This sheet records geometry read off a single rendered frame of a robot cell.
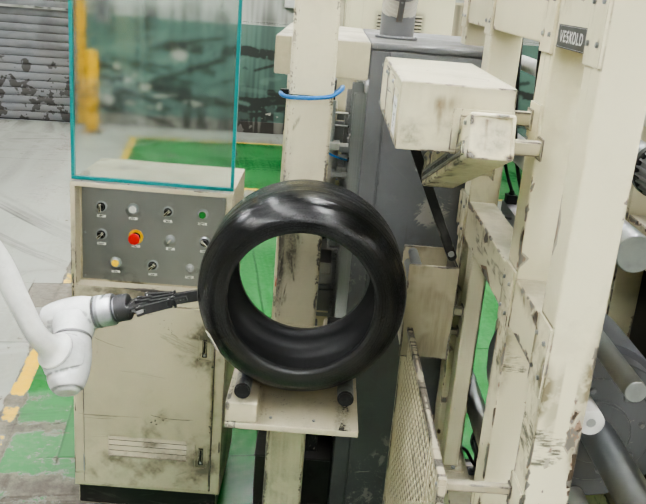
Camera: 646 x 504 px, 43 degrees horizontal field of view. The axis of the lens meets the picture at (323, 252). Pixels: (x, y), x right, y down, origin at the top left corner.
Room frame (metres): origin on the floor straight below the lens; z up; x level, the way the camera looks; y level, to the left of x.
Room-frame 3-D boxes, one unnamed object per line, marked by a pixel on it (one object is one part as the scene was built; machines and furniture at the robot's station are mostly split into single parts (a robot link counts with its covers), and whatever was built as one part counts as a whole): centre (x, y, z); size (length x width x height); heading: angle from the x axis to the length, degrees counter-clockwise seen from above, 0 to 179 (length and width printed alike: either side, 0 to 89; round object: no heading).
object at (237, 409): (2.15, 0.19, 0.83); 0.36 x 0.09 x 0.06; 1
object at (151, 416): (2.85, 0.60, 0.63); 0.56 x 0.41 x 1.27; 91
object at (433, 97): (2.03, -0.25, 1.71); 0.61 x 0.25 x 0.15; 1
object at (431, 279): (2.38, -0.33, 1.05); 0.20 x 0.15 x 0.30; 1
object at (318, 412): (2.15, 0.05, 0.80); 0.37 x 0.36 x 0.02; 91
